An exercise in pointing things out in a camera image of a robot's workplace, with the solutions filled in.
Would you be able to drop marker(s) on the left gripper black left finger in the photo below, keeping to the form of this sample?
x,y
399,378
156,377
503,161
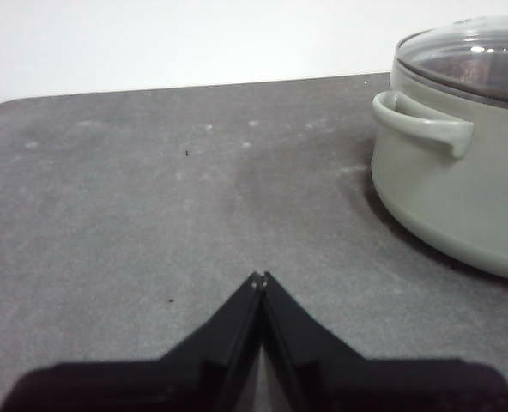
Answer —
x,y
159,386

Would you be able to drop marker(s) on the glass lid with green knob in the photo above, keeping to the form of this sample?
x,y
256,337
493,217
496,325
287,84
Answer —
x,y
460,51

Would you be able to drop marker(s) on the pale green electric pot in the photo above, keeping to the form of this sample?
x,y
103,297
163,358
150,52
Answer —
x,y
443,201

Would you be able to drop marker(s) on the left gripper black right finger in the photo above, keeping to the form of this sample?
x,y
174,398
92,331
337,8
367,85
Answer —
x,y
365,386

